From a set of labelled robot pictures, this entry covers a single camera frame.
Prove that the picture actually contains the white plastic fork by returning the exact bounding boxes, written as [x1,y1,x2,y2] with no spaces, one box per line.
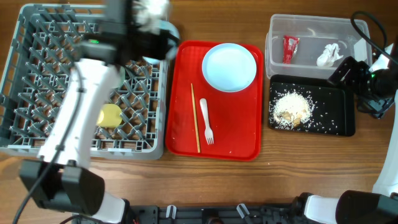
[200,98,214,145]

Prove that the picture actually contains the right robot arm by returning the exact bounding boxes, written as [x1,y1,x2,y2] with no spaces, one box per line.
[292,41,397,223]

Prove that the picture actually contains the large light blue plate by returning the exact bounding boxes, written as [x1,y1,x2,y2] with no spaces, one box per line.
[201,43,257,93]

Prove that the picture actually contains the red plastic serving tray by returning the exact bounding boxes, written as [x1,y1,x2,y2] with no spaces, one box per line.
[165,40,264,161]

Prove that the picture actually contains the red snack wrapper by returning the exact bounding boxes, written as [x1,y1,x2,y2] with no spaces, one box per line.
[283,35,300,64]

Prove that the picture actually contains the single wooden chopstick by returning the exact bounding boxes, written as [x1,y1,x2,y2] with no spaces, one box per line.
[190,83,201,153]

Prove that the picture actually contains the crumpled white tissue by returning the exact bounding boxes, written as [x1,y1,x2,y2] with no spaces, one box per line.
[317,43,343,67]

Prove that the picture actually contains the clear plastic waste bin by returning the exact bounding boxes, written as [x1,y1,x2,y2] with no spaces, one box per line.
[265,14,373,79]

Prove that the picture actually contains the yellow plastic cup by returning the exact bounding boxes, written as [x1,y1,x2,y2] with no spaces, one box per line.
[96,104,122,128]

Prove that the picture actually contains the grey plastic dishwasher rack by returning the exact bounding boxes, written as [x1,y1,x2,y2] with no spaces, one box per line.
[1,4,169,160]

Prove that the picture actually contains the rice food scraps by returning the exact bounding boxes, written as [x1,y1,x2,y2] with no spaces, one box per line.
[269,91,315,129]

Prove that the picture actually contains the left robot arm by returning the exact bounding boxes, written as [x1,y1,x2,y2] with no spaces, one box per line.
[19,1,180,223]

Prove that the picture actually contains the small light blue bowl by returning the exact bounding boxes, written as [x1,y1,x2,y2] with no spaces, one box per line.
[159,21,181,60]

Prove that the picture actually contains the black waste tray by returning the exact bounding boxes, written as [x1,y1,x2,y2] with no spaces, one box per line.
[269,75,356,136]

